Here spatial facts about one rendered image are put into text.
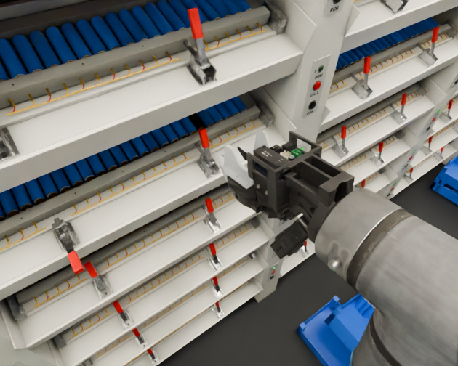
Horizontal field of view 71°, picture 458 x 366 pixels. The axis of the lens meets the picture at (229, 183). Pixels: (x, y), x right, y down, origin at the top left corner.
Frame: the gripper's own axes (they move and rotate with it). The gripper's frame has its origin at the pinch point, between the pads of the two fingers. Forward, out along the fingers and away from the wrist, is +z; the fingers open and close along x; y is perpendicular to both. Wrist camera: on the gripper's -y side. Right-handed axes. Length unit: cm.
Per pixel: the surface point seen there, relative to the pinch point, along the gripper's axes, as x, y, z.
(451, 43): -85, -7, 11
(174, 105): 5.9, 9.8, 4.3
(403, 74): -60, -8, 10
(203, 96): 1.1, 9.3, 4.5
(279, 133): -17.8, -7.5, 10.2
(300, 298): -34, -99, 18
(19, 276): 34.3, -8.4, 8.3
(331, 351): -29, -103, -4
